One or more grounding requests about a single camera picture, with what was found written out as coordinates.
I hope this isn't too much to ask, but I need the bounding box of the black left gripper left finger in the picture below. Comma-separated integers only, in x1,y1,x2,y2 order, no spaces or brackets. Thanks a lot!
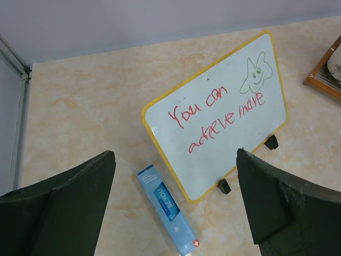
1,150,116,255

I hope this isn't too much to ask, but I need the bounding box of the wooden shelf rack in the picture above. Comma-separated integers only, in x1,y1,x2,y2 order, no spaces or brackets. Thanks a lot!
303,36,340,102

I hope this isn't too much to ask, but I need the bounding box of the grey wire board stand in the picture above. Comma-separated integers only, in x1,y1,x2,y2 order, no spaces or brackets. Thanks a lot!
217,135,279,195

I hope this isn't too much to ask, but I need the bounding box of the white printed cup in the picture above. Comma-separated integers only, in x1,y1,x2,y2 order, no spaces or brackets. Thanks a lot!
327,46,341,84

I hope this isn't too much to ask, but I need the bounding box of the yellow framed whiteboard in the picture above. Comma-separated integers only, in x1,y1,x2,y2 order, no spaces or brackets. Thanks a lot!
141,31,288,203

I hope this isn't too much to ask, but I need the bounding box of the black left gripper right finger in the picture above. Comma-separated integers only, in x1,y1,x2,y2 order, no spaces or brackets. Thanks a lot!
237,149,340,255

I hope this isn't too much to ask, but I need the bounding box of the aluminium frame post left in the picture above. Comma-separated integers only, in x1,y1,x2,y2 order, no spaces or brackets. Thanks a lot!
1,36,31,195

